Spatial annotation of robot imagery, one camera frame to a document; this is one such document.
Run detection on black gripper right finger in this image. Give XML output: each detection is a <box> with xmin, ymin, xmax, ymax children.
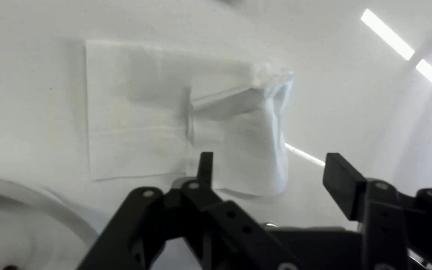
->
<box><xmin>321</xmin><ymin>151</ymin><xmax>432</xmax><ymax>270</ymax></box>

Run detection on thin white paper towel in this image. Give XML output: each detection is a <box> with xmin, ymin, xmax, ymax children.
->
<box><xmin>84</xmin><ymin>37</ymin><xmax>295</xmax><ymax>197</ymax></box>

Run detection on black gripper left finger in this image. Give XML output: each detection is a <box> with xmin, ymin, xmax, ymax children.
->
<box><xmin>75</xmin><ymin>149</ymin><xmax>303</xmax><ymax>270</ymax></box>

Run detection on white bowl with few crumbs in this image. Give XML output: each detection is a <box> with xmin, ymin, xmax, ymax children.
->
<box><xmin>0</xmin><ymin>173</ymin><xmax>100</xmax><ymax>270</ymax></box>

